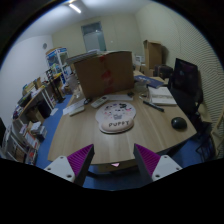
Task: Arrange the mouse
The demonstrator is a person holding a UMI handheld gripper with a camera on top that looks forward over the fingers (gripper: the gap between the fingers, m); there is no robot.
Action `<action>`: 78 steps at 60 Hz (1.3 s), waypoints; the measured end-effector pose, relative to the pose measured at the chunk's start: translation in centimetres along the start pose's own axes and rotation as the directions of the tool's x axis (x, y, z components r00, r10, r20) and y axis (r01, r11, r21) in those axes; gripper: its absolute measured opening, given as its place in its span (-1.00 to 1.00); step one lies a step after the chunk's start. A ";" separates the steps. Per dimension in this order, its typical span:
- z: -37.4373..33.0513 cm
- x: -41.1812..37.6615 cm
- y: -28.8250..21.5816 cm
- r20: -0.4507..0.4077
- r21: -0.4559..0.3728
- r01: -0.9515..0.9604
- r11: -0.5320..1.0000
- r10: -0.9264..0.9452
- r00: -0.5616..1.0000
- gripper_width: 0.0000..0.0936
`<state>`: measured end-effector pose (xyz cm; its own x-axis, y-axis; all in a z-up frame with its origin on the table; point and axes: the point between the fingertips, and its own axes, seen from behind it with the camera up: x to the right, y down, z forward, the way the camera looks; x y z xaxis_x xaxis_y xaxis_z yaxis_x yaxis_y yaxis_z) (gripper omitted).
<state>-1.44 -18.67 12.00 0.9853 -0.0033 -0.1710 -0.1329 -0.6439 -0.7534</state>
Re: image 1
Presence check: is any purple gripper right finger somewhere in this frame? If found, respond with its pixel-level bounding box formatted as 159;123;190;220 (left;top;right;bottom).
133;144;182;181

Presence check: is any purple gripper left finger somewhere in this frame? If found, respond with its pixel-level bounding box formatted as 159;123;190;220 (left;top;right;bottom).
45;144;95;186

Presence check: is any black computer mouse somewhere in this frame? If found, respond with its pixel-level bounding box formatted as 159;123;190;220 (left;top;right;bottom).
171;117;187;130

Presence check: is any puppy print mouse pad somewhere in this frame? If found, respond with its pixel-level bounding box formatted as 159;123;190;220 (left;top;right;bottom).
95;101;136;134

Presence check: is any wooden bookshelf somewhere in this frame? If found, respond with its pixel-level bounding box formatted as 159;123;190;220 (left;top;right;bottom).
0;82;54;165

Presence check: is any black pen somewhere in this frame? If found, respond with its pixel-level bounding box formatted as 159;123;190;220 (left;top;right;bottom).
143;100;164;112

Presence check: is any white keyboard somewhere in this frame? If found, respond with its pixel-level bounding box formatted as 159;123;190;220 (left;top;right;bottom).
63;98;85;115

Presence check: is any white remote control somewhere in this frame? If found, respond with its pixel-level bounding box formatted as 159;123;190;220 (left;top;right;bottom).
91;96;109;109

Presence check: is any open white notebook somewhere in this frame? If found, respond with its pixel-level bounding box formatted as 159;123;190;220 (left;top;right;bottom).
149;87;176;106

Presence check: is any blue book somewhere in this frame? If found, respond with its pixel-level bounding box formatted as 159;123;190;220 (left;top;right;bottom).
134;75;163;88

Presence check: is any black office chair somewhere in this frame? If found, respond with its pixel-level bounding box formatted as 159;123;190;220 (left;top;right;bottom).
168;58;210;133

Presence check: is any large cardboard box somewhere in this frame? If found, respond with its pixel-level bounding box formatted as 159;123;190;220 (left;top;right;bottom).
75;51;134;98

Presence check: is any white display cabinet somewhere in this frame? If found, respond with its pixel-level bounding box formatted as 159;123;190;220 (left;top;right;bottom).
46;47;71;84

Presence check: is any tall cardboard box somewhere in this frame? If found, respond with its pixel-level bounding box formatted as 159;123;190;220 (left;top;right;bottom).
143;40;162;69

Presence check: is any ceiling light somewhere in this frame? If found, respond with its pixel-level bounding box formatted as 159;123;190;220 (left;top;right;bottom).
69;3;81;14

